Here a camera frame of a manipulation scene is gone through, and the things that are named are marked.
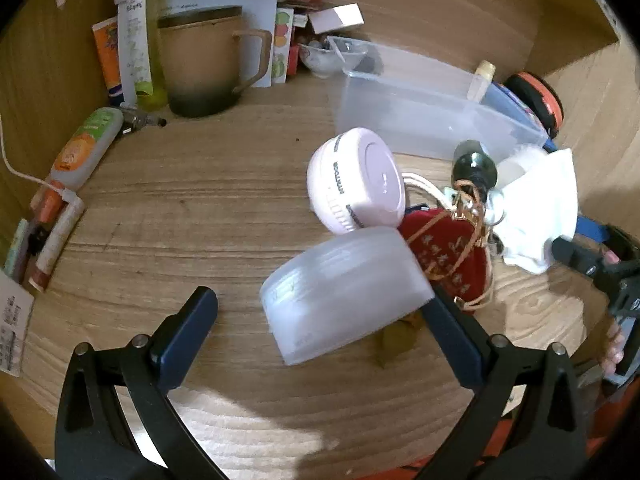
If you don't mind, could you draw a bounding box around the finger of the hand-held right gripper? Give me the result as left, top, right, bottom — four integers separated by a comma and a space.
575, 215, 632, 257
551, 236, 608, 283

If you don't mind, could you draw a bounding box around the red embroidered pouch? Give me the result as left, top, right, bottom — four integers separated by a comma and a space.
398, 207, 493, 311

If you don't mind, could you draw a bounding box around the cream sponge block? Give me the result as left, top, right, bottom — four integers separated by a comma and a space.
467, 60, 497, 103

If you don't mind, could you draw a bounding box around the small white cardboard box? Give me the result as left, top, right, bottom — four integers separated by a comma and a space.
307, 3, 365, 36

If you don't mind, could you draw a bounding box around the white and red lipstick tube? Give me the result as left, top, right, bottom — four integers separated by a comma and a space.
27, 199, 85, 292

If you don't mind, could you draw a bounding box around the orange and green cream tube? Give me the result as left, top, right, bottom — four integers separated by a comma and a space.
47, 107, 125, 192

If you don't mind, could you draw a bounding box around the white cable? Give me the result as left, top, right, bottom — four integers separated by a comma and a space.
0, 115, 86, 211

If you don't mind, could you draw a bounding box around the clear plastic storage box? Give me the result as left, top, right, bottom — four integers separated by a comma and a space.
327, 35, 550, 161

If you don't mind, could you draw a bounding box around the wooden desktop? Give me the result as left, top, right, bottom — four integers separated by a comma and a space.
0, 72, 613, 480

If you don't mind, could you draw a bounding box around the small glass bowl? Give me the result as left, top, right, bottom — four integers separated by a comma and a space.
299, 40, 346, 80

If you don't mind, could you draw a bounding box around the white face mask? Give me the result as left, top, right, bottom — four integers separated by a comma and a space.
492, 144, 579, 275

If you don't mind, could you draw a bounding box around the orange and black case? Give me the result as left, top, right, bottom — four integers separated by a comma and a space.
502, 72, 565, 138

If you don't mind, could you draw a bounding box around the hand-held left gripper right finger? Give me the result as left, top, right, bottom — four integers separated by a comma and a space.
420, 291, 588, 480

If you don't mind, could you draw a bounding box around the white paper receipt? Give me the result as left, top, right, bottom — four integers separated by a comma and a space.
0, 270, 36, 378

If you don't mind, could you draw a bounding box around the translucent round plastic container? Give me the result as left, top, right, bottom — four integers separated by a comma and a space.
260, 226, 436, 366

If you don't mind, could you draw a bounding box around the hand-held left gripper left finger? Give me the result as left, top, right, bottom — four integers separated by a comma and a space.
54, 286, 231, 480

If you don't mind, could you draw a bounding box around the fruit print card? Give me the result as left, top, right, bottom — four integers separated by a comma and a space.
271, 7, 295, 84

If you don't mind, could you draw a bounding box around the person's right hand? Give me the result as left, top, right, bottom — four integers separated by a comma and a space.
600, 251, 627, 378

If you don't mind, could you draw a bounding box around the green and white tube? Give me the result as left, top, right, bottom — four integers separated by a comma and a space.
117, 0, 168, 111

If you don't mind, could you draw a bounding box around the brown ceramic mug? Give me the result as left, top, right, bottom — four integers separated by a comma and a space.
157, 6, 273, 119

